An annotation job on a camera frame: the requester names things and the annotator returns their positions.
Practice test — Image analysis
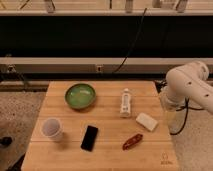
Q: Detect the translucent cylindrical end effector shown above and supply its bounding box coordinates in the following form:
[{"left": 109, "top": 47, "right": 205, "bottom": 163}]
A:
[{"left": 161, "top": 92, "right": 178, "bottom": 126}]

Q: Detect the white plastic bottle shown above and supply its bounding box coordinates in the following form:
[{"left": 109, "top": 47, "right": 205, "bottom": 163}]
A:
[{"left": 120, "top": 88, "right": 131, "bottom": 118}]

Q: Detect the green ceramic bowl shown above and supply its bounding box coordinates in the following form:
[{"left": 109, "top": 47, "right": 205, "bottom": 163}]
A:
[{"left": 65, "top": 83, "right": 96, "bottom": 110}]

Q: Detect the white soap bar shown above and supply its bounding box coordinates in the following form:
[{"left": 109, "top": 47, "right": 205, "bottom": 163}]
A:
[{"left": 136, "top": 113, "right": 158, "bottom": 131}]

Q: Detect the black smartphone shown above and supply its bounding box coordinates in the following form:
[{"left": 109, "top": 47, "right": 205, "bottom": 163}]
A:
[{"left": 81, "top": 126, "right": 98, "bottom": 151}]

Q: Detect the brown wrapped snack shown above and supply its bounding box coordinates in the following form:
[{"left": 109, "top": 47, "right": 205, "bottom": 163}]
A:
[{"left": 122, "top": 134, "right": 143, "bottom": 150}]

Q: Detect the black hanging cable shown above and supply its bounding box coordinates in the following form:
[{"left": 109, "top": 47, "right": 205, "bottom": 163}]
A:
[{"left": 111, "top": 7, "right": 148, "bottom": 74}]

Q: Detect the black object on floor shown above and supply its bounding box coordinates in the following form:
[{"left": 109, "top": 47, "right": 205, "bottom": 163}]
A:
[{"left": 0, "top": 137, "right": 12, "bottom": 147}]

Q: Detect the black floor cable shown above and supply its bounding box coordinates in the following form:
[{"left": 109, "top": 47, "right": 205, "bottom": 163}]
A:
[{"left": 154, "top": 79, "right": 205, "bottom": 136}]

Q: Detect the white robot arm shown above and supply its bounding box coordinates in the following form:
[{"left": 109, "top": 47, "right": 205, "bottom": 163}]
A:
[{"left": 160, "top": 61, "right": 213, "bottom": 124}]

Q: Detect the white paper cup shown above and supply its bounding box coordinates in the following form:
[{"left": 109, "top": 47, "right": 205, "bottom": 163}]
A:
[{"left": 41, "top": 118, "right": 63, "bottom": 142}]

